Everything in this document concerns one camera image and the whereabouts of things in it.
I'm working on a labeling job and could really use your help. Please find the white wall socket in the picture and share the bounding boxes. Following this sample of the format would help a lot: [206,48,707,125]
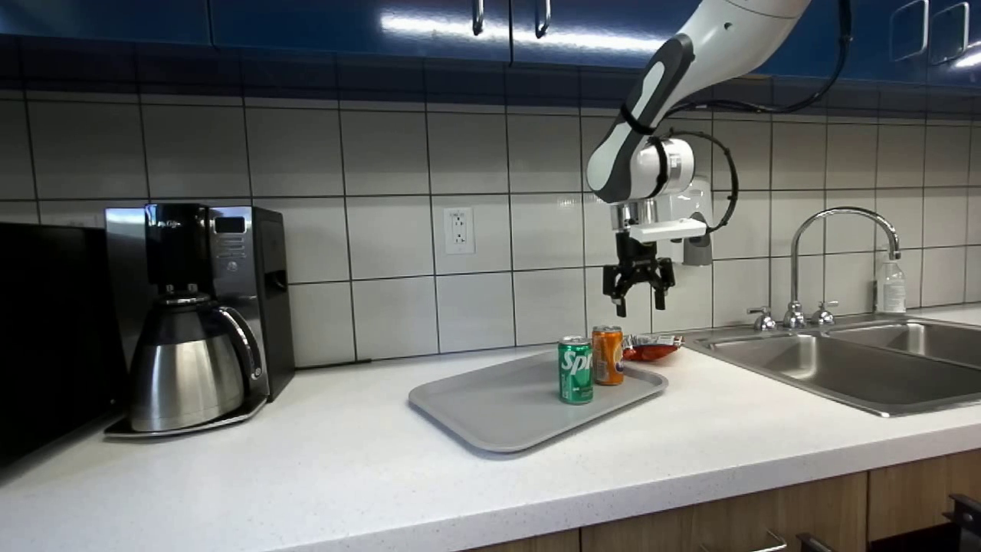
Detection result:
[443,206,477,256]

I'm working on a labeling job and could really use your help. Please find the black and steel coffee maker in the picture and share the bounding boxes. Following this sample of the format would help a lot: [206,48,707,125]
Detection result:
[103,202,297,440]

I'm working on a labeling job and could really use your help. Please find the steel coffee carafe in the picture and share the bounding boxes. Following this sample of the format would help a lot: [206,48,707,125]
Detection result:
[126,284,271,435]

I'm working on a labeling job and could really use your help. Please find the orange snack bag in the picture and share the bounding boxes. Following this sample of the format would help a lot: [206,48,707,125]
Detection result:
[622,333,684,363]

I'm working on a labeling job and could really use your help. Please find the blue cabinet door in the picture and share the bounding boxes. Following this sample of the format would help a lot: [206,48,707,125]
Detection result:
[0,0,212,47]
[208,0,513,64]
[510,0,700,71]

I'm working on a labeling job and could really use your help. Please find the green soda can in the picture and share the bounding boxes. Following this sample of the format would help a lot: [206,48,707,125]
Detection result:
[558,336,595,406]

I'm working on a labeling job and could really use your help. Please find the wooden cabinet door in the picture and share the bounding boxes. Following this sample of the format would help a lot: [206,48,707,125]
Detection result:
[867,448,981,544]
[579,471,870,552]

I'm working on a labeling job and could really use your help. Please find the orange soda can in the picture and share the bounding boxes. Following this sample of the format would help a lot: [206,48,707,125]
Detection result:
[591,326,625,386]

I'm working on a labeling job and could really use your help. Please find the chrome tap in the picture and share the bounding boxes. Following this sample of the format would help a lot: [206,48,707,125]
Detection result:
[781,205,904,330]

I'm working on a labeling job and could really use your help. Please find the grey plastic tray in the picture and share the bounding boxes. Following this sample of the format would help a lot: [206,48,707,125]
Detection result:
[408,349,669,455]

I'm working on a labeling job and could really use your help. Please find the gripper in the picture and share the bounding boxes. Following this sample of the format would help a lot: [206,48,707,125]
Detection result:
[603,232,678,318]

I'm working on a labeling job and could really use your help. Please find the black microwave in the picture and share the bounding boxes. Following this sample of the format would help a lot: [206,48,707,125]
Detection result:
[0,222,130,470]

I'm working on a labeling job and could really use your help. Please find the blue wall cabinet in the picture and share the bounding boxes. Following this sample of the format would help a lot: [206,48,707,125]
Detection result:
[0,0,981,90]

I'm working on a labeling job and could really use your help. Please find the steel double sink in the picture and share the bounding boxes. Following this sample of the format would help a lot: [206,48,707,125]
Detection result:
[682,313,981,419]

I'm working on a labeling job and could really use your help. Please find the clear plastic bottle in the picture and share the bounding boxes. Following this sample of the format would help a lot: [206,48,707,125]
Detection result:
[874,260,908,316]

